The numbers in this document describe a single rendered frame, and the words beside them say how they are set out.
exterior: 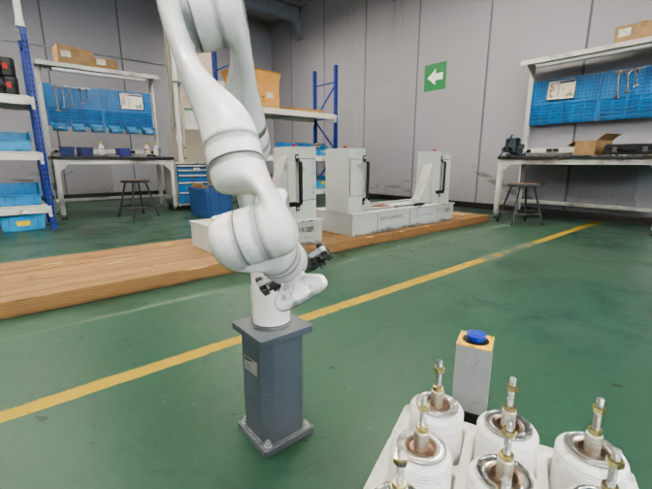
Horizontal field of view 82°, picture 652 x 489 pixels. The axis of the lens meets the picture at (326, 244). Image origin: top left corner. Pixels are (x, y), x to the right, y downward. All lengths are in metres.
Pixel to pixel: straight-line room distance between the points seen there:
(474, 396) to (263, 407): 0.48
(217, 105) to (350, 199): 2.69
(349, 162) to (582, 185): 3.33
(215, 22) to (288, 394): 0.78
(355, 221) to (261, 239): 2.70
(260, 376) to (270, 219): 0.57
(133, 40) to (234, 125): 8.67
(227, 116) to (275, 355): 0.58
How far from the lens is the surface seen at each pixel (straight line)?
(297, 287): 0.59
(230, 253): 0.44
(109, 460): 1.14
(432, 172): 4.15
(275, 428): 1.01
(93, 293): 2.23
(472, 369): 0.88
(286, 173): 2.84
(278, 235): 0.42
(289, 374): 0.95
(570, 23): 5.92
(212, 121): 0.48
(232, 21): 0.57
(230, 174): 0.45
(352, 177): 3.12
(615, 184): 5.51
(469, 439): 0.83
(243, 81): 0.62
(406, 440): 0.68
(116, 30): 9.09
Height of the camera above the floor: 0.69
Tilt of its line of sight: 12 degrees down
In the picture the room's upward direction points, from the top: straight up
